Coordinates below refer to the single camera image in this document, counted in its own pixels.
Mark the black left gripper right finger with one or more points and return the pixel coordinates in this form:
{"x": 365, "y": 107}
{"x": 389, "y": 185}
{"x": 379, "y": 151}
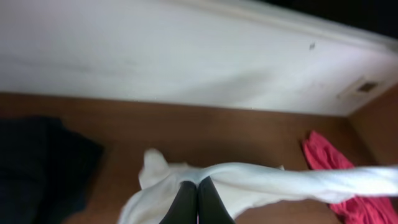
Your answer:
{"x": 211, "y": 209}

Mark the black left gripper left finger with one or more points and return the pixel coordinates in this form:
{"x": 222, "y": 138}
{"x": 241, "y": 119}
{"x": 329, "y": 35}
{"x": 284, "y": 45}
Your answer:
{"x": 183, "y": 209}

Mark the white t-shirt with robot print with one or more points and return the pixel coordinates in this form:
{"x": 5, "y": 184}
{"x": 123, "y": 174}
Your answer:
{"x": 241, "y": 186}

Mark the black folded clothes pile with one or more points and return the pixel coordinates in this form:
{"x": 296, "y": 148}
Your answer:
{"x": 45, "y": 170}

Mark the red t-shirt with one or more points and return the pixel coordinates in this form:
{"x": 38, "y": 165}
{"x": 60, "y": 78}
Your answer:
{"x": 359, "y": 195}

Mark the white wall outlet plate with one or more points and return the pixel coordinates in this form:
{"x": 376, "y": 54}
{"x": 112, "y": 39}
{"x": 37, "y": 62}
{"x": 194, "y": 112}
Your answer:
{"x": 362, "y": 87}

